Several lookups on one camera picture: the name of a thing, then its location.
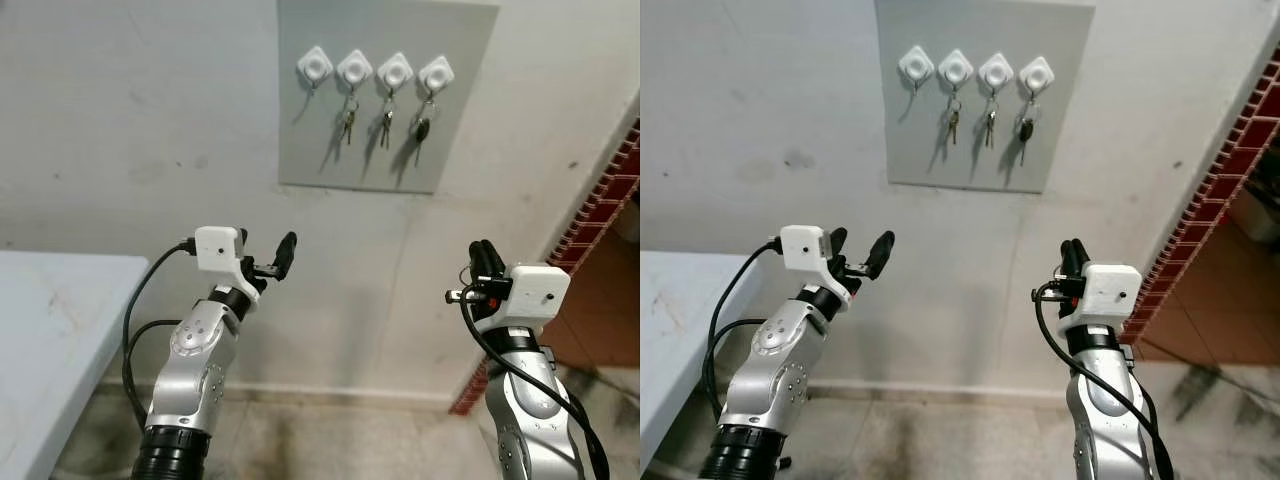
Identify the white diamond wall hook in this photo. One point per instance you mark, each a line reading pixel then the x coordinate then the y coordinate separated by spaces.
pixel 436 74
pixel 916 64
pixel 315 66
pixel 1037 73
pixel 354 69
pixel 996 70
pixel 395 72
pixel 955 67

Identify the red brick tile strip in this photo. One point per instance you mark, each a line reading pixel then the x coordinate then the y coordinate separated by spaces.
pixel 600 195
pixel 1210 185

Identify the black car key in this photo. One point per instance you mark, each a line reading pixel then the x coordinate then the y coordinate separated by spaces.
pixel 1025 128
pixel 422 128

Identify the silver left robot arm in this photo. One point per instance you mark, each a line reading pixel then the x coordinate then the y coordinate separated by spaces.
pixel 775 370
pixel 195 370

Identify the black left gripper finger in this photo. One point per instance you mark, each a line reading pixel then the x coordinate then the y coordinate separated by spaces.
pixel 838 241
pixel 286 253
pixel 880 253
pixel 247 238

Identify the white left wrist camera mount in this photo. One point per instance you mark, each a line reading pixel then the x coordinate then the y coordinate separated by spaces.
pixel 218 248
pixel 803 248

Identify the grey wall board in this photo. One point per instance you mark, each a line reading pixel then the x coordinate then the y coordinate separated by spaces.
pixel 1060 150
pixel 460 150

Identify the white table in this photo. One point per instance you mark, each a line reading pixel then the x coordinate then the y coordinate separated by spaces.
pixel 680 340
pixel 50 340

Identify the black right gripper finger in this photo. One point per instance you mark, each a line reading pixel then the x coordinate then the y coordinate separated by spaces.
pixel 1066 259
pixel 1080 256
pixel 478 260
pixel 494 258

